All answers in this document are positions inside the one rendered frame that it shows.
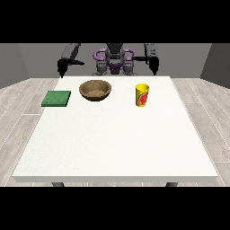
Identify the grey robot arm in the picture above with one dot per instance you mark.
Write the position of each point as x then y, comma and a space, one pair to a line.
150, 50
69, 51

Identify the brown wooden bowl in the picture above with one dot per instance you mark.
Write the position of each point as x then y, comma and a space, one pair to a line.
95, 90

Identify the yellow cup with melon print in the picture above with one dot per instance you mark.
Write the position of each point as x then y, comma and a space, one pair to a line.
142, 95

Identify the green square pad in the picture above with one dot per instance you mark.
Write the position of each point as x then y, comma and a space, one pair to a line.
56, 98

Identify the grey robot trunk purple rings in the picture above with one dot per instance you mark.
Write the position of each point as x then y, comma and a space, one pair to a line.
114, 61

